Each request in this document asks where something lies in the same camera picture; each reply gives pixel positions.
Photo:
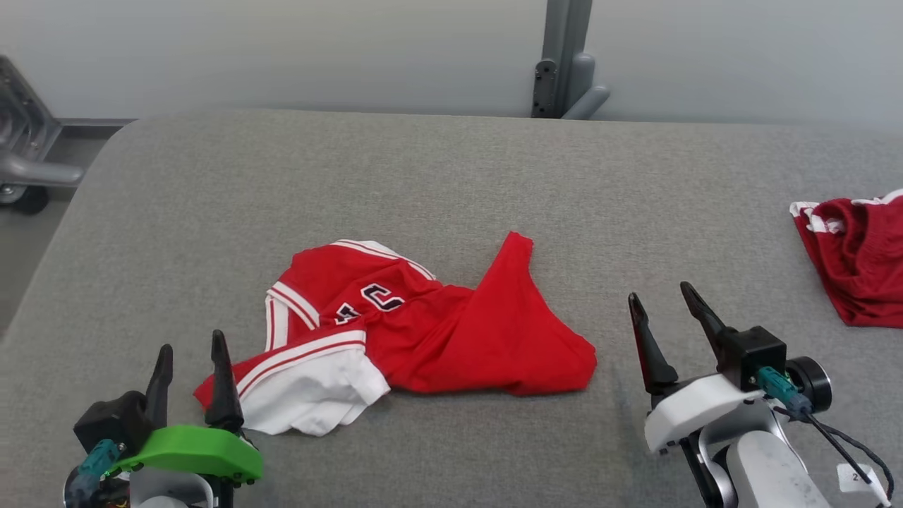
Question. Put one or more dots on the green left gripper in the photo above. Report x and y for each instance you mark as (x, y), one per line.
(197, 451)

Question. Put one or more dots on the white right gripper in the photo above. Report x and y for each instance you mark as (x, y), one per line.
(695, 409)

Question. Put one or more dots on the red shorts white stripe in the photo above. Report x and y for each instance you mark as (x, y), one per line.
(861, 261)

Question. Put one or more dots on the red white basketball jersey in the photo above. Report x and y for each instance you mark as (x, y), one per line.
(480, 339)

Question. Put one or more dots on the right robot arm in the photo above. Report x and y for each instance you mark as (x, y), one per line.
(762, 473)

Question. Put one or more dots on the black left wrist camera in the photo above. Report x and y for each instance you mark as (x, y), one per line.
(113, 420)

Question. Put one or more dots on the grey metal frame stand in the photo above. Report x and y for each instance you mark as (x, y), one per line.
(35, 171)

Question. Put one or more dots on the grey metal post with foot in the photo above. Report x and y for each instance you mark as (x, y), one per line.
(564, 56)

